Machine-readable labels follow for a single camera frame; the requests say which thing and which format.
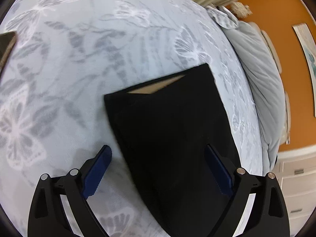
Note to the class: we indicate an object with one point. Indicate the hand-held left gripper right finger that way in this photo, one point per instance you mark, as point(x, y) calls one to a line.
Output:
point(219, 172)

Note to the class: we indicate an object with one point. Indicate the butterfly printed bed sheet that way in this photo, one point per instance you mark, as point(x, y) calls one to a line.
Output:
point(74, 79)

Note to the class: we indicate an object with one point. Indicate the beige padded headboard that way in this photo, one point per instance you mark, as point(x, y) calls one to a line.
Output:
point(271, 47)

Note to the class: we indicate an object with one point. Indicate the grey duvet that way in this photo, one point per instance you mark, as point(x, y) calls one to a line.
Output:
point(261, 79)

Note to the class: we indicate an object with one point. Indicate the black pants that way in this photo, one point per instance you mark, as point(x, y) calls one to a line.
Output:
point(167, 140)

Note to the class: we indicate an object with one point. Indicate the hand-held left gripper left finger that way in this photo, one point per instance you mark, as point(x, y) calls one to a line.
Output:
point(96, 172)

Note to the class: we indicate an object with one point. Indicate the butterfly printed pillowcase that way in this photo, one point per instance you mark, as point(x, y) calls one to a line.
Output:
point(223, 14)

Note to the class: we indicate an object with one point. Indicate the dark smartphone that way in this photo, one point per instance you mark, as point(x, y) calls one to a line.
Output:
point(6, 44)

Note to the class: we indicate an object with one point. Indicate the framed wall picture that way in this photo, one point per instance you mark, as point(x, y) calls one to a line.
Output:
point(308, 49)

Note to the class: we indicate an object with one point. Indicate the white wardrobe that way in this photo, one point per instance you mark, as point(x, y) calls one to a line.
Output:
point(296, 190)

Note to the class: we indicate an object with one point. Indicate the white flower decoration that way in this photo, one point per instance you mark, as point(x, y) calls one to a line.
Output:
point(240, 8)

